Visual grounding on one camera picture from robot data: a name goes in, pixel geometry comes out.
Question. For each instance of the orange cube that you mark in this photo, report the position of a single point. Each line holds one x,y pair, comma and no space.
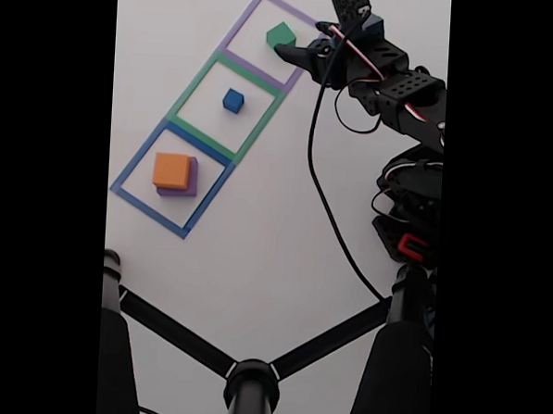
169,169

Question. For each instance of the green square frame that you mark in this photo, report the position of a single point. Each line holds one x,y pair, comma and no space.
190,91

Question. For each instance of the small blue cube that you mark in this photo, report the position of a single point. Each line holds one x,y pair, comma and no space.
232,99

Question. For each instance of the purple cube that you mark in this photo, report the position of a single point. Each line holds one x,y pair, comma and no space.
192,184

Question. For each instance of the purple square frame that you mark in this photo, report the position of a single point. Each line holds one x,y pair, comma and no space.
242,24

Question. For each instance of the blue square frame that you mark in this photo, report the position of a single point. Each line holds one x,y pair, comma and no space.
135,162

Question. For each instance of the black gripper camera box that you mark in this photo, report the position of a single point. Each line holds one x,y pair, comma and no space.
349,4

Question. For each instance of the green cube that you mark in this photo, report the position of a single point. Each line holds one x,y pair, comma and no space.
280,33

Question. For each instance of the black tripod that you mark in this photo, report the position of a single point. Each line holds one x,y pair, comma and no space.
250,391

